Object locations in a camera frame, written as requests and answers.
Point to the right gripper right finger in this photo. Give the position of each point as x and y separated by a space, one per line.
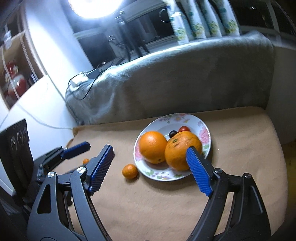
247 220

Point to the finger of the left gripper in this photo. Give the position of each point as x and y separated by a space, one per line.
75 150

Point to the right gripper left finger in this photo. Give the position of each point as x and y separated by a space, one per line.
50 218

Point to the large orange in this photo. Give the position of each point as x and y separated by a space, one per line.
152 147

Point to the tangerine with green stem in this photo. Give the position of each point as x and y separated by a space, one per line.
175 152

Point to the red cherry tomato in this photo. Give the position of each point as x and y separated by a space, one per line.
184 129

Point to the small orange kumquat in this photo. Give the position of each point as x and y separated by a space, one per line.
85 161

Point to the small mandarin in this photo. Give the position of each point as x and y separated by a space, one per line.
130 171

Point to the white power adapter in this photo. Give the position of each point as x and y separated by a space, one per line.
78 79

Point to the tan fleece blanket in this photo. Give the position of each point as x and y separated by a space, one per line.
243 141

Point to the red white ceramic jar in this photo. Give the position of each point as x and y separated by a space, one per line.
17 84

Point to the wooden shelf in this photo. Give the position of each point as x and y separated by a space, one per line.
16 45

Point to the floral white plate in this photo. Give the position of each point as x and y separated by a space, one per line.
165 124

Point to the grey sofa cushion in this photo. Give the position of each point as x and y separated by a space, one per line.
227 72

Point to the floral pouch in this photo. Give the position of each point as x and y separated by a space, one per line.
179 23
212 19
228 18
197 21

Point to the black camera tripod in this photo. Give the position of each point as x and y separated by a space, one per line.
127 38

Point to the ring light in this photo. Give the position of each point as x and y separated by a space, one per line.
94 9

